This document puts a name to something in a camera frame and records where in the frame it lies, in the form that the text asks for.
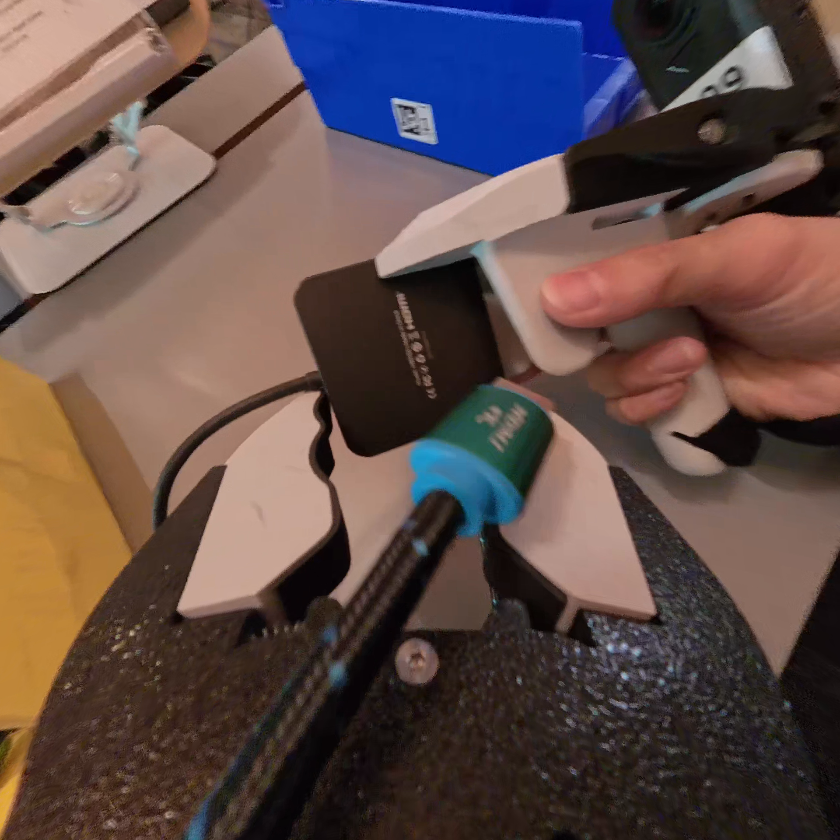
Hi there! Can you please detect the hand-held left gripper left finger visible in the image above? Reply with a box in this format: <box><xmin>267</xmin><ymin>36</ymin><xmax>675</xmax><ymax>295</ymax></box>
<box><xmin>176</xmin><ymin>394</ymin><xmax>350</xmax><ymax>624</ymax></box>

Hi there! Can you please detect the yellow bin with divider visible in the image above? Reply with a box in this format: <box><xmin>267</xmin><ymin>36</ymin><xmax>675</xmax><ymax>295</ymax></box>
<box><xmin>0</xmin><ymin>357</ymin><xmax>135</xmax><ymax>732</ymax></box>

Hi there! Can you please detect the grey desk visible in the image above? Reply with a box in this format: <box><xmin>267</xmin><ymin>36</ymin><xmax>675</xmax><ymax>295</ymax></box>
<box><xmin>0</xmin><ymin>26</ymin><xmax>840</xmax><ymax>677</ymax></box>

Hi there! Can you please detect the person's torso black hoodie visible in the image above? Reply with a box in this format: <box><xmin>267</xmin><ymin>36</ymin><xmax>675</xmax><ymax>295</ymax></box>
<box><xmin>777</xmin><ymin>571</ymin><xmax>840</xmax><ymax>840</ymax></box>

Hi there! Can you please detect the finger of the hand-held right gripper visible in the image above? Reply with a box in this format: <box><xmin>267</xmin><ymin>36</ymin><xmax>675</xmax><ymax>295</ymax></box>
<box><xmin>472</xmin><ymin>217</ymin><xmax>614</xmax><ymax>378</ymax></box>
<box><xmin>375</xmin><ymin>154</ymin><xmax>568</xmax><ymax>280</ymax></box>

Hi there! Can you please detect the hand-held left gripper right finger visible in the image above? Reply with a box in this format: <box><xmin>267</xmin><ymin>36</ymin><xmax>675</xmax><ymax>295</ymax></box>
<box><xmin>482</xmin><ymin>410</ymin><xmax>659</xmax><ymax>632</ymax></box>

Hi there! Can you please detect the braided hdmi cable green plug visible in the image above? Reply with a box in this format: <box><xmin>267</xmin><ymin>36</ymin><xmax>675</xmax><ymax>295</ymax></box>
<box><xmin>190</xmin><ymin>386</ymin><xmax>555</xmax><ymax>840</ymax></box>

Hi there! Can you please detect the black hub cable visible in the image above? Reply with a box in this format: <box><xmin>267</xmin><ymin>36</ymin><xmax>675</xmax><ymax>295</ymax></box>
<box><xmin>152</xmin><ymin>371</ymin><xmax>324</xmax><ymax>534</ymax></box>

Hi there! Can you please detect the person's right hand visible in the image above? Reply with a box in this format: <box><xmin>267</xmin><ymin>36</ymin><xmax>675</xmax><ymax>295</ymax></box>
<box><xmin>541</xmin><ymin>213</ymin><xmax>840</xmax><ymax>424</ymax></box>

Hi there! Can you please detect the blue storage bin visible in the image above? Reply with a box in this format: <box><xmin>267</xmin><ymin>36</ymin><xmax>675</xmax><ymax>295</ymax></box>
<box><xmin>266</xmin><ymin>0</ymin><xmax>651</xmax><ymax>177</ymax></box>

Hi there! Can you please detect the black square usb hub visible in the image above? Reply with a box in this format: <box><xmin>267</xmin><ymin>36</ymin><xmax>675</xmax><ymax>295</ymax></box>
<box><xmin>293</xmin><ymin>258</ymin><xmax>508</xmax><ymax>458</ymax></box>

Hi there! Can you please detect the wooden document stand white base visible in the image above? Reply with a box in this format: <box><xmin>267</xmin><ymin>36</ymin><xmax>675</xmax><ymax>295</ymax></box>
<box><xmin>0</xmin><ymin>0</ymin><xmax>217</xmax><ymax>296</ymax></box>

